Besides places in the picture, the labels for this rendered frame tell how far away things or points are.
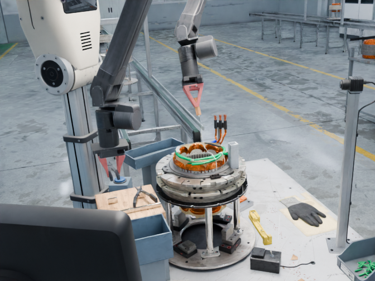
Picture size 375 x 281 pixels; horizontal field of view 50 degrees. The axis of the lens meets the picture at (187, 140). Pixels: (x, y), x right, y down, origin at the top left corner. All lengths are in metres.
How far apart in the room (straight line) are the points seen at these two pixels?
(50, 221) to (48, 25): 1.21
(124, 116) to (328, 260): 0.86
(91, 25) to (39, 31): 0.20
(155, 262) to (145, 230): 0.10
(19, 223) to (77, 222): 0.04
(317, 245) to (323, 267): 0.13
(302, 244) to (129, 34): 0.98
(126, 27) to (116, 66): 0.10
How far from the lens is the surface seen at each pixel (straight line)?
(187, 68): 1.36
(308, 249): 1.57
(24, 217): 0.26
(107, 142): 1.15
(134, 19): 1.07
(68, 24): 1.45
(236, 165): 1.40
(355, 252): 1.54
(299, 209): 1.76
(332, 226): 1.71
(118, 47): 1.09
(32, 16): 1.47
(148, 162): 1.64
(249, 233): 1.59
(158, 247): 1.15
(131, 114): 1.09
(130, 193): 1.35
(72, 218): 0.25
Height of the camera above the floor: 1.68
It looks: 21 degrees down
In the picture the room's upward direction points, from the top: 4 degrees counter-clockwise
